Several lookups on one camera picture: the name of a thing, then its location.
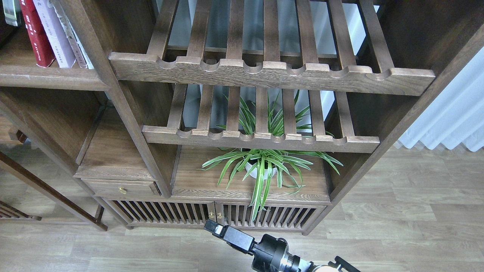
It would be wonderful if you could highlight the dark wooden bookshelf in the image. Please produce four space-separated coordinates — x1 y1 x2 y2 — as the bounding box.
1 0 483 235

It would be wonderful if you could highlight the white curtain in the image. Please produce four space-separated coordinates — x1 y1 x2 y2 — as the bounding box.
395 49 484 152

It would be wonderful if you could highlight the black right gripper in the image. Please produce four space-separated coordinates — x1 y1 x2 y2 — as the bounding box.
204 220 301 272

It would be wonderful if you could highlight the green spider plant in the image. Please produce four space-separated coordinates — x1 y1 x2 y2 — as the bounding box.
199 98 343 222

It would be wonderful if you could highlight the red cover book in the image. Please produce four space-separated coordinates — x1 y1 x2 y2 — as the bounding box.
19 0 55 67

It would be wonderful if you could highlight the black and green book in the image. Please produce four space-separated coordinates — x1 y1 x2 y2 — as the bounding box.
2 0 22 26

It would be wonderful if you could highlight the lavender cover book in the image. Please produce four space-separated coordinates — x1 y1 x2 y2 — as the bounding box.
33 0 76 68

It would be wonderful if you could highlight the worn standing book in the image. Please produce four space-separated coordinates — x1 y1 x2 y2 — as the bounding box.
52 0 94 69

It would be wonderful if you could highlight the white plant pot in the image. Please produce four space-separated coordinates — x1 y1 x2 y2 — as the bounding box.
245 159 278 180

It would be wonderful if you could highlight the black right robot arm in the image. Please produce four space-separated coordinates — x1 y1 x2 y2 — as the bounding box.
204 220 358 272

